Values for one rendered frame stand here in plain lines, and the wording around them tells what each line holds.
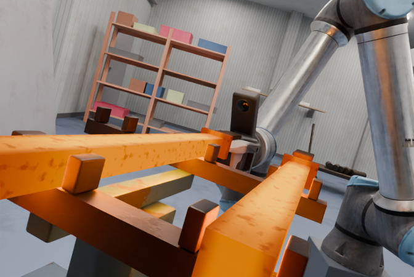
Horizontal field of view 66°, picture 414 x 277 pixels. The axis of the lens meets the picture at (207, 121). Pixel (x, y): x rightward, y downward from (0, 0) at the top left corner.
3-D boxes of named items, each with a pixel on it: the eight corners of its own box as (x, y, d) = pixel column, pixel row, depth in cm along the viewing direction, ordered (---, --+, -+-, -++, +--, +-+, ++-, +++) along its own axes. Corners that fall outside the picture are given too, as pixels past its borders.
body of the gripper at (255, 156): (241, 186, 55) (255, 176, 66) (255, 138, 54) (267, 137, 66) (201, 171, 57) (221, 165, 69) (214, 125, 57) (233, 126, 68)
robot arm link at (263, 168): (271, 170, 82) (283, 133, 81) (263, 176, 70) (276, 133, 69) (237, 158, 85) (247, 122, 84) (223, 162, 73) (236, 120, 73)
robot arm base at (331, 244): (313, 237, 115) (322, 212, 114) (365, 253, 114) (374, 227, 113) (332, 264, 96) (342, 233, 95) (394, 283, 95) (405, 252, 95)
